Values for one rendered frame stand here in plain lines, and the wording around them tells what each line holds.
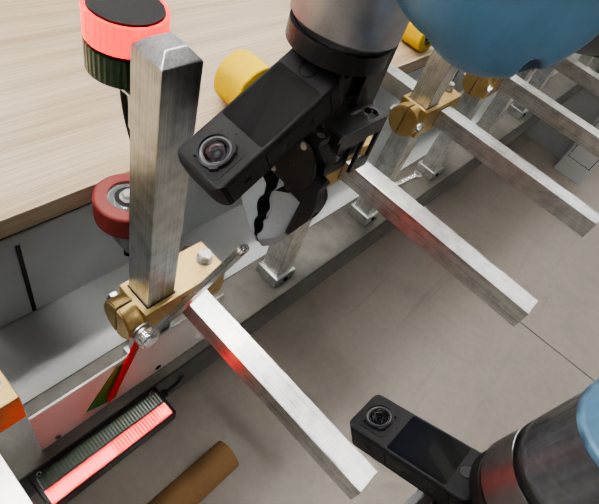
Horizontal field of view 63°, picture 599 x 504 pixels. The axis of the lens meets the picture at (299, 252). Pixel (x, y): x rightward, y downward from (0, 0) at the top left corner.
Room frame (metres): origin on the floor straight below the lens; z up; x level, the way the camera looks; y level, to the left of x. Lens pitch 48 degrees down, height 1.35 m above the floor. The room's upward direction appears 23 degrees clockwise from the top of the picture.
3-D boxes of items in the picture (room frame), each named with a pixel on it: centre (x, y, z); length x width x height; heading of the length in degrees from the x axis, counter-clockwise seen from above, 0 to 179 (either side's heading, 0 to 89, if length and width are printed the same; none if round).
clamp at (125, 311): (0.31, 0.13, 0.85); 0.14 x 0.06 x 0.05; 154
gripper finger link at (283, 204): (0.32, 0.02, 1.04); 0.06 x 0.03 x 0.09; 154
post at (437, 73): (0.74, -0.09, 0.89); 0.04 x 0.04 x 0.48; 64
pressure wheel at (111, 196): (0.37, 0.21, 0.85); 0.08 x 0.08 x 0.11
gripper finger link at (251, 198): (0.33, 0.04, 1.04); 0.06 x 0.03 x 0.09; 154
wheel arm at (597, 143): (0.97, -0.27, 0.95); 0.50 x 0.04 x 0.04; 64
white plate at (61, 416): (0.25, 0.13, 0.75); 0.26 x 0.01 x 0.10; 154
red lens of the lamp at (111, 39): (0.31, 0.18, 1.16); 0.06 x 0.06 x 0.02
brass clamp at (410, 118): (0.76, -0.10, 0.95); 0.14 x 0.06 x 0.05; 154
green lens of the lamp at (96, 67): (0.31, 0.18, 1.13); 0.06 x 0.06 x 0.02
